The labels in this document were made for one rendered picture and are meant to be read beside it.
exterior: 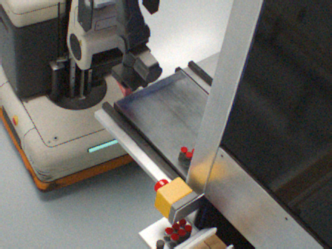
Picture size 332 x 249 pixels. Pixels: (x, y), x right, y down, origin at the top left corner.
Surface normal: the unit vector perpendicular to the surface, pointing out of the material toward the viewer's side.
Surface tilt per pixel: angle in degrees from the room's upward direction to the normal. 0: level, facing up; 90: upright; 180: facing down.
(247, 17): 90
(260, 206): 90
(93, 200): 0
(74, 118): 0
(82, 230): 0
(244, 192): 90
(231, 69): 90
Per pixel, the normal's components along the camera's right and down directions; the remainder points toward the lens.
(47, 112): 0.14, -0.66
